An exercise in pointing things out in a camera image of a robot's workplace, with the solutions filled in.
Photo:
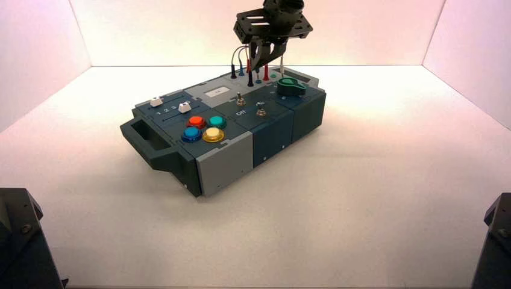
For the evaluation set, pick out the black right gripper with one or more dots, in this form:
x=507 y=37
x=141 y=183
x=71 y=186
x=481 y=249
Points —
x=279 y=26

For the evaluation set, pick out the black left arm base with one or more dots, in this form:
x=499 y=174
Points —
x=24 y=247

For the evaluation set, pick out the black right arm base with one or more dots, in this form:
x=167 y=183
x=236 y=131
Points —
x=495 y=247

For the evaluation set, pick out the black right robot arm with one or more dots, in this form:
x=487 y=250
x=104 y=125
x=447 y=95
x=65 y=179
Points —
x=283 y=4

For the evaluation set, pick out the green rotary knob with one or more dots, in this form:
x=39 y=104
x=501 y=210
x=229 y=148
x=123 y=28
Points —
x=290 y=87

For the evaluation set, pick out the white rectangular label display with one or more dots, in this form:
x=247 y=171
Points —
x=216 y=91

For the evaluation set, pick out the teal round push button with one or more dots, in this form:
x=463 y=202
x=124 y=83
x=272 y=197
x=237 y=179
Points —
x=217 y=121

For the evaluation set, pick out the yellow round push button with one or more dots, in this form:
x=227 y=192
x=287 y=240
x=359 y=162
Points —
x=213 y=135

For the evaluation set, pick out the orange round push button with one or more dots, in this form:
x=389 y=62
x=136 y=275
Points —
x=196 y=121

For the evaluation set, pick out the white slider cap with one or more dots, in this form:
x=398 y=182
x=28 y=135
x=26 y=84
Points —
x=184 y=107
x=156 y=102

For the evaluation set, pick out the blue grey control task box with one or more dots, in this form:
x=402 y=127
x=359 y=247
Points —
x=223 y=155

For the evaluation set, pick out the blue round push button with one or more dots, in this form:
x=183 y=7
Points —
x=191 y=134

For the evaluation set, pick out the metal toggle switch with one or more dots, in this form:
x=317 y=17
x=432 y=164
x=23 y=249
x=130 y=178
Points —
x=240 y=100
x=261 y=111

